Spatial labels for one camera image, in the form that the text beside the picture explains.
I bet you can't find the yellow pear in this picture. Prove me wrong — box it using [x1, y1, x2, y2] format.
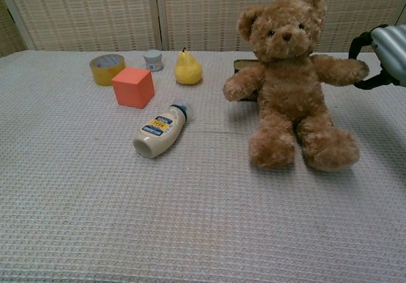
[174, 47, 203, 86]

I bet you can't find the brown plush teddy bear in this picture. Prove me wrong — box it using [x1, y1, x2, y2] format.
[222, 0, 370, 173]

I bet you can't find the yellow packing tape roll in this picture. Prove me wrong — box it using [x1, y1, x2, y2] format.
[89, 53, 127, 88]

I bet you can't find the cream mayonnaise squeeze bottle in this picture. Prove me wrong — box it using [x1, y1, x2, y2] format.
[132, 100, 194, 159]

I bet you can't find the woven folding screen panel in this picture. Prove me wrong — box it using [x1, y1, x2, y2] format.
[291, 0, 406, 53]
[0, 0, 28, 58]
[158, 0, 298, 52]
[0, 0, 163, 51]

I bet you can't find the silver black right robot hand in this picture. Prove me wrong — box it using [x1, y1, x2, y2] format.
[348, 23, 406, 91]

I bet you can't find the orange foam cube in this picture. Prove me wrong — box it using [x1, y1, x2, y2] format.
[111, 67, 155, 110]

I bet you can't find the grey waffle-weave tablecloth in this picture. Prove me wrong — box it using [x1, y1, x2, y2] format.
[0, 49, 406, 283]

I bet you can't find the small grey lidded jar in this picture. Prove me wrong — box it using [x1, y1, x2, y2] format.
[143, 49, 164, 72]

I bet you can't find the brown tin box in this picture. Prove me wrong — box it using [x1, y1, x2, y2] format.
[233, 58, 260, 102]

